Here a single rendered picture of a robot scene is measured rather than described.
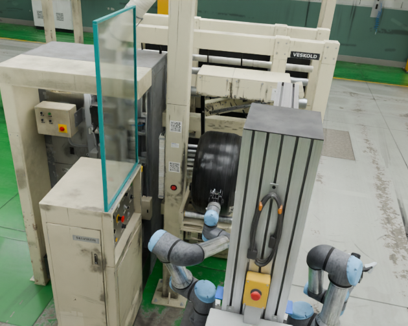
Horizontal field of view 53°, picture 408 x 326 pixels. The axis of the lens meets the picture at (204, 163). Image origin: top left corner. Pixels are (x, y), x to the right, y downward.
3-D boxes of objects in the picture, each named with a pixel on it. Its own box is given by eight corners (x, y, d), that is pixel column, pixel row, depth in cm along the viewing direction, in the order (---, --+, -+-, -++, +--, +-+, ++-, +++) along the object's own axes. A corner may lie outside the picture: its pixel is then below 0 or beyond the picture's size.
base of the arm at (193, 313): (214, 332, 215) (215, 319, 211) (186, 326, 218) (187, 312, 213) (219, 310, 228) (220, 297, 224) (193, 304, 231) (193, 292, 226)
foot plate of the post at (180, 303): (151, 303, 321) (151, 300, 319) (159, 279, 344) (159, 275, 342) (184, 309, 318) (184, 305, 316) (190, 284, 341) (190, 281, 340)
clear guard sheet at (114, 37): (103, 211, 210) (92, 21, 165) (135, 163, 258) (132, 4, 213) (107, 212, 210) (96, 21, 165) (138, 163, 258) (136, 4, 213)
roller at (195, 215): (184, 209, 279) (183, 215, 280) (182, 211, 274) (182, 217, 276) (234, 216, 275) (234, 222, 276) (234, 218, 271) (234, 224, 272)
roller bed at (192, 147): (175, 178, 318) (177, 143, 303) (179, 169, 330) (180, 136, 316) (200, 181, 316) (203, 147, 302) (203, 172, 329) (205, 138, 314)
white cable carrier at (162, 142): (158, 198, 282) (158, 135, 260) (160, 194, 287) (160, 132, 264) (164, 198, 282) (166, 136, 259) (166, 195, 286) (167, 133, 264)
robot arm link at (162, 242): (192, 304, 220) (166, 255, 180) (170, 292, 227) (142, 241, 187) (204, 286, 226) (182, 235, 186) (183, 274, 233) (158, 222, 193)
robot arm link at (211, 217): (202, 226, 217) (204, 213, 214) (204, 216, 227) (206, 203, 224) (216, 229, 216) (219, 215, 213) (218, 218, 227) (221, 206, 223)
